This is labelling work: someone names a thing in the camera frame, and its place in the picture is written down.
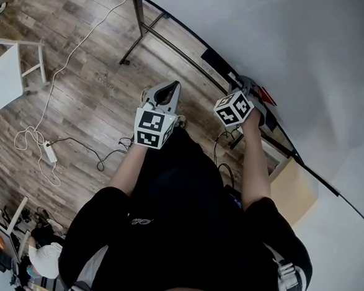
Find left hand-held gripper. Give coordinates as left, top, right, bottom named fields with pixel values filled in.
left=133, top=78, right=184, bottom=152

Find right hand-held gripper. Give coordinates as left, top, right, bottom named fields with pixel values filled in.
left=213, top=74, right=270, bottom=130

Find person's right forearm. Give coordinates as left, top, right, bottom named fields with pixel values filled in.
left=236, top=116, right=278, bottom=215

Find person's left forearm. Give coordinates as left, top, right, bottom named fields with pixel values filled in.
left=106, top=141, right=149, bottom=199

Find person's black trousers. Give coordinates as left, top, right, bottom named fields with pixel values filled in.
left=127, top=122, right=249, bottom=215

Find light wooden table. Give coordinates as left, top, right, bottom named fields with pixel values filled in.
left=254, top=137, right=323, bottom=229

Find white power strip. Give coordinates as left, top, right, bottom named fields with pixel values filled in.
left=42, top=140, right=59, bottom=164

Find person's black t-shirt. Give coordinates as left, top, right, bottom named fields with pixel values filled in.
left=56, top=156, right=321, bottom=291

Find white chair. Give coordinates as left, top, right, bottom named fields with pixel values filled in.
left=0, top=37, right=54, bottom=114

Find long white cable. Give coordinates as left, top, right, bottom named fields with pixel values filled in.
left=11, top=0, right=133, bottom=192

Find black cable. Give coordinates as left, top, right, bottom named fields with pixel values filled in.
left=48, top=134, right=135, bottom=174

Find grey shoulder strap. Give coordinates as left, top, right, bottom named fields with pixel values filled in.
left=270, top=256, right=305, bottom=291
left=69, top=281, right=97, bottom=291

